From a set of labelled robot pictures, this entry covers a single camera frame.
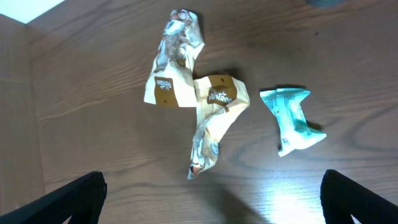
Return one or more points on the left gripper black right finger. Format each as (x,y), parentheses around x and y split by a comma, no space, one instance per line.
(344,200)

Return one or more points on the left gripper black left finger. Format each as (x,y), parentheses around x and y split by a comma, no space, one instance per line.
(80,201)

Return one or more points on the beige Paritree snack bag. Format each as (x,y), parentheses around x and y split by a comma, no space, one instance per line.
(170,82)

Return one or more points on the beige Paritree dried food bag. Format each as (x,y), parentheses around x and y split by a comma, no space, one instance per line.
(220,100)

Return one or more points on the teal white snack packet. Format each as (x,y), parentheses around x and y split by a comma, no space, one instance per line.
(295,133)

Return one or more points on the cardboard box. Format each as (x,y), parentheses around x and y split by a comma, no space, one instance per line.
(21,166)

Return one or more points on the grey plastic basket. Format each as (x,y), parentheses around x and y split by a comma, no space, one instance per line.
(324,3)

